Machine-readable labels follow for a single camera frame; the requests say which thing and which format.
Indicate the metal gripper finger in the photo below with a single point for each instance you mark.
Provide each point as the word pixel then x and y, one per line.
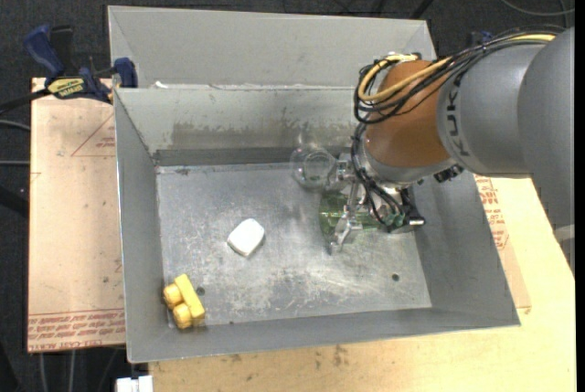
pixel 352 229
pixel 337 236

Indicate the clear green plastic bottle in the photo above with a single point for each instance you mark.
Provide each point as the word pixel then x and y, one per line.
pixel 330 212

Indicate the clear glass cup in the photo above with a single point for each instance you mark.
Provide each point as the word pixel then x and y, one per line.
pixel 311 168

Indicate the grey metal bin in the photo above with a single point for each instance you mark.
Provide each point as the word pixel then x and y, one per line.
pixel 283 253

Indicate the white rounded block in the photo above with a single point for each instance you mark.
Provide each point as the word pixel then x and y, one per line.
pixel 246 237

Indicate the yellow toy block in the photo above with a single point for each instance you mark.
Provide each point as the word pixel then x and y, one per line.
pixel 185 302

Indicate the brown cardboard board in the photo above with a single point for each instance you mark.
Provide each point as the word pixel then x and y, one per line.
pixel 73 207

